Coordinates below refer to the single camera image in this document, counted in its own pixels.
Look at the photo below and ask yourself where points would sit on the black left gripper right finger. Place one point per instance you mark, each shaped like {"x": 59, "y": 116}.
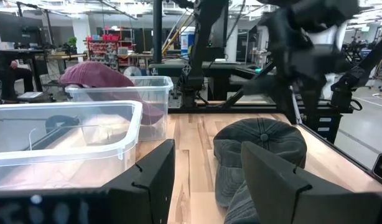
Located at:
{"x": 272, "y": 186}

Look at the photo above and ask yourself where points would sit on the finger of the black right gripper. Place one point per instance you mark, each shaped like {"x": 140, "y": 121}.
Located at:
{"x": 310, "y": 102}
{"x": 284, "y": 99}

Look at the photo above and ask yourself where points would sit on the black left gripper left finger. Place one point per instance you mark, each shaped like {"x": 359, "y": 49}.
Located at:
{"x": 153, "y": 174}

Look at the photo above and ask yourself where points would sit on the dark grey baseball cap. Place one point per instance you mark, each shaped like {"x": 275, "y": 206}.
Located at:
{"x": 259, "y": 137}

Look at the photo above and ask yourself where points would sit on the maroon baseball cap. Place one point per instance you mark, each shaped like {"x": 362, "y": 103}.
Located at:
{"x": 94, "y": 74}

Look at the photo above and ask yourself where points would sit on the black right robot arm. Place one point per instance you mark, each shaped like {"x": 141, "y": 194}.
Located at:
{"x": 206, "y": 37}

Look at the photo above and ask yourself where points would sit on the black drawer cabinet white labels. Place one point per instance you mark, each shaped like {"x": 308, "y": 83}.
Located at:
{"x": 326, "y": 127}

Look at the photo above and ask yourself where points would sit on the clear plastic bin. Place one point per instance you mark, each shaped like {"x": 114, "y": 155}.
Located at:
{"x": 124, "y": 149}
{"x": 156, "y": 93}

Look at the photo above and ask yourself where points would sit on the dark workbench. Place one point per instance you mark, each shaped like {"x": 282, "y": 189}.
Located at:
{"x": 222, "y": 70}

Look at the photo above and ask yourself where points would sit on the white round fan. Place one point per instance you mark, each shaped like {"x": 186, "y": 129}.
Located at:
{"x": 132, "y": 71}

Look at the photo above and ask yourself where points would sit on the blue and white banner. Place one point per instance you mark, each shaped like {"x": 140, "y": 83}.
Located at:
{"x": 187, "y": 42}

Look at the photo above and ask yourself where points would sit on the red parts shelf rack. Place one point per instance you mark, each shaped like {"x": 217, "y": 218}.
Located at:
{"x": 102, "y": 49}

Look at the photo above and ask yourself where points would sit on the potted green plant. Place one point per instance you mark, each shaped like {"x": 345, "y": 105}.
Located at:
{"x": 72, "y": 41}

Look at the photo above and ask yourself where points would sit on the person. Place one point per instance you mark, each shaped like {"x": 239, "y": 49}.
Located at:
{"x": 10, "y": 79}

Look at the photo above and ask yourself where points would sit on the black office desk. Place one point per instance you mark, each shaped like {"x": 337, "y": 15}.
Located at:
{"x": 29, "y": 53}

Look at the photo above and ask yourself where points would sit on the person's hand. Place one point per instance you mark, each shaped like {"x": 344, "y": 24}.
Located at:
{"x": 13, "y": 64}

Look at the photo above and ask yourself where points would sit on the black computer monitor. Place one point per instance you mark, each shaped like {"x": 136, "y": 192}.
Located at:
{"x": 18, "y": 28}

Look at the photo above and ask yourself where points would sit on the black aluminium table frame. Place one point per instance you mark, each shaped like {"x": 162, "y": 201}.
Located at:
{"x": 209, "y": 109}

